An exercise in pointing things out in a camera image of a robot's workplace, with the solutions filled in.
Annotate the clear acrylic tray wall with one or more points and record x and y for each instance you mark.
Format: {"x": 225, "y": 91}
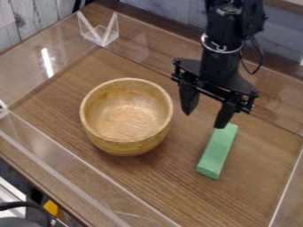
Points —
{"x": 91, "y": 197}

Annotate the green rectangular block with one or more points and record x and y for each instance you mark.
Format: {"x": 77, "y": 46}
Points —
{"x": 211, "y": 162}

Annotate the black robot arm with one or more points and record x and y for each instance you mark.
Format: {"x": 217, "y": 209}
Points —
{"x": 234, "y": 21}

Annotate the brown wooden bowl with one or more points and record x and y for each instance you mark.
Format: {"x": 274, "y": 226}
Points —
{"x": 126, "y": 115}

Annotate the clear acrylic corner bracket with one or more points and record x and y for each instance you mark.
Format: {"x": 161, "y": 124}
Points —
{"x": 101, "y": 35}

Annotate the yellow and black device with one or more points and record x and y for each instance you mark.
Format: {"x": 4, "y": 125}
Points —
{"x": 56, "y": 212}

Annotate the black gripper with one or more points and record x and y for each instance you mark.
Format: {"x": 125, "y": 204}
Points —
{"x": 214, "y": 76}

